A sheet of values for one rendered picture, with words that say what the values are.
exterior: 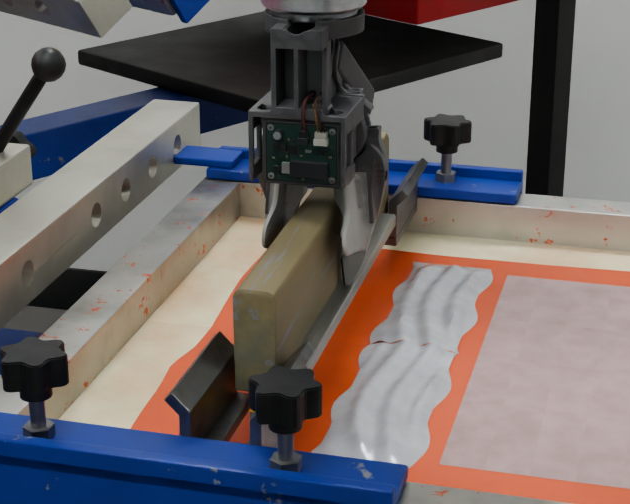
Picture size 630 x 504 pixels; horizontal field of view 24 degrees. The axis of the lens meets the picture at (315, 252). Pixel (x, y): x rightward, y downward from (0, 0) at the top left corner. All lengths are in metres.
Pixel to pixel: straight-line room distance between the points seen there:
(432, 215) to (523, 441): 0.40
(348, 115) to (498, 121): 2.16
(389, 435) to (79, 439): 0.21
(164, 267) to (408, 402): 0.27
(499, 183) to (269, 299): 0.47
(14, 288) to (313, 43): 0.30
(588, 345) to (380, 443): 0.24
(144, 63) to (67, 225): 0.84
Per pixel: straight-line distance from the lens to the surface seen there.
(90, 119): 1.85
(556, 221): 1.35
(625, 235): 1.35
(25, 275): 1.15
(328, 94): 1.03
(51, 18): 1.57
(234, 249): 1.33
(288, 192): 1.10
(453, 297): 1.22
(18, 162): 1.23
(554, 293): 1.25
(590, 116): 3.14
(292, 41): 1.00
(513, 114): 3.15
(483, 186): 1.37
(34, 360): 0.89
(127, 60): 2.04
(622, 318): 1.22
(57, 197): 1.23
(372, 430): 1.01
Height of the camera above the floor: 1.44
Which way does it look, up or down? 22 degrees down
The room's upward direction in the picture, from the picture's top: straight up
